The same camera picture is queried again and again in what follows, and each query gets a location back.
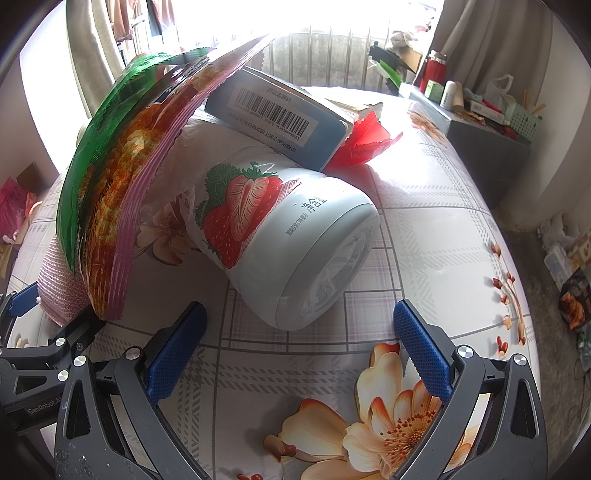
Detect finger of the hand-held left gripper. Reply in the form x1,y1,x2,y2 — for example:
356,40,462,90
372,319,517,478
0,282,40,342
0,307,106,370

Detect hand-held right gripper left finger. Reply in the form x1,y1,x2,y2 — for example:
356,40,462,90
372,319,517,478
54,301,218,480

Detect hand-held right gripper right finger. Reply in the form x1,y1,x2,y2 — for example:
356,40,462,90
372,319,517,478
392,299,549,480

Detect pink knitted cloth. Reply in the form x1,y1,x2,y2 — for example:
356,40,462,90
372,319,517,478
37,233,93,328

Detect white strawberry drink bottle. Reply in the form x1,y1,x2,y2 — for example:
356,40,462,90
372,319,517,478
191,147,380,330

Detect blue white barcode carton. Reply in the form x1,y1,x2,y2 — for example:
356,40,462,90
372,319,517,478
204,67,356,172

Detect pink plastic bag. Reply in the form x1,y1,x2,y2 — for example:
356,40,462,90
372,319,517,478
0,178,38,241

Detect floral tablecloth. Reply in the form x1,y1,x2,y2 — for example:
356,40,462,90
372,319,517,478
0,85,541,480

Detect green orange snack bag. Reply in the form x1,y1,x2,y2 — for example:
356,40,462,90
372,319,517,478
56,34,275,321

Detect tissue pack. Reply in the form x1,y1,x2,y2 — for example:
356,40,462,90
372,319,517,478
542,244,573,287

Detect black bread bag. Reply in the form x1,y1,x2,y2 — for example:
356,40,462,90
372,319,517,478
558,268,591,330

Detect grey cabinet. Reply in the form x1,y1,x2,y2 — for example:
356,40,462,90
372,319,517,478
399,85,532,208

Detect red plastic wrapper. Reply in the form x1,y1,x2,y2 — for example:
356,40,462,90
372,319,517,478
323,113,404,174

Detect red white flat box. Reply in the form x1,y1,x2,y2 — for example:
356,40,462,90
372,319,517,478
466,99,506,125

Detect green plastic basket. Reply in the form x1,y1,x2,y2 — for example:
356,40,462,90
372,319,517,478
503,102,543,141

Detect beige curtain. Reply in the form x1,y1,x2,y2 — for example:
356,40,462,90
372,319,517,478
65,0,139,121

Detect white plastic bag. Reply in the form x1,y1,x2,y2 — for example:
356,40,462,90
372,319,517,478
485,75,515,109

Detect green paper bag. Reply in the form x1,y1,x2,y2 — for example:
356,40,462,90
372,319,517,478
376,60,404,93

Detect red thermos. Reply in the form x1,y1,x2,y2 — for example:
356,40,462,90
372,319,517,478
419,52,448,93

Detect cardboard box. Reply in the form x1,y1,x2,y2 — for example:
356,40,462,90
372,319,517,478
399,46,424,73

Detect hanging clothes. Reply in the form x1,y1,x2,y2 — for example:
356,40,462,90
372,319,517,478
111,0,153,42

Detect metal balcony railing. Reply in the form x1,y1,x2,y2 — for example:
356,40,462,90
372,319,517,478
259,28,393,90

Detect pile of clothes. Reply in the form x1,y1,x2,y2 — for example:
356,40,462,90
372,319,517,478
390,30,432,51

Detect grey curtain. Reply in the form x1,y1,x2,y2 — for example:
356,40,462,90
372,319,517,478
434,0,591,222

